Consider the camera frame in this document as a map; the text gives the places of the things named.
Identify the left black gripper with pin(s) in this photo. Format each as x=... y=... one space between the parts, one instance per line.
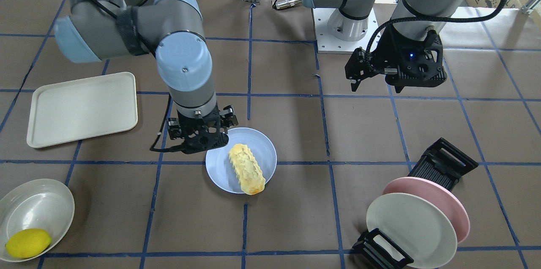
x=385 y=55

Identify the cream plate in rack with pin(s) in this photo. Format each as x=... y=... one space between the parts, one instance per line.
x=417 y=226

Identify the silver metal cylinder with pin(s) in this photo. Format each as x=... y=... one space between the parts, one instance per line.
x=286 y=4

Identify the brown paper table mat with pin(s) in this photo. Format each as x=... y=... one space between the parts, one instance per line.
x=336 y=149

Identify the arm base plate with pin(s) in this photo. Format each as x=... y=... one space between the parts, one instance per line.
x=330 y=44

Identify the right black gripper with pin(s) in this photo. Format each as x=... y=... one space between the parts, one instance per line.
x=173 y=129

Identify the blue plate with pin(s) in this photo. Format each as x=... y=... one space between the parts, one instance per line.
x=220 y=169

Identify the pink plate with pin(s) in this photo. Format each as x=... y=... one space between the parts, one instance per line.
x=439 y=196

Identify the white rectangular tray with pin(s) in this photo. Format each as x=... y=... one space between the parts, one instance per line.
x=82 y=109

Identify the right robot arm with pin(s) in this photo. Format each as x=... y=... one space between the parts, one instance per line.
x=171 y=31

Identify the black dish rack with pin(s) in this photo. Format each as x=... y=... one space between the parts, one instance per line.
x=441 y=163

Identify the yellow lemon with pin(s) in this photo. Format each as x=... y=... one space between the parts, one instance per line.
x=28 y=243

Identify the cream round plate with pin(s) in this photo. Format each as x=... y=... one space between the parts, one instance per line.
x=44 y=204

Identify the yellow bread loaf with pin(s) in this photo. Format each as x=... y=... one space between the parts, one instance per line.
x=247 y=170

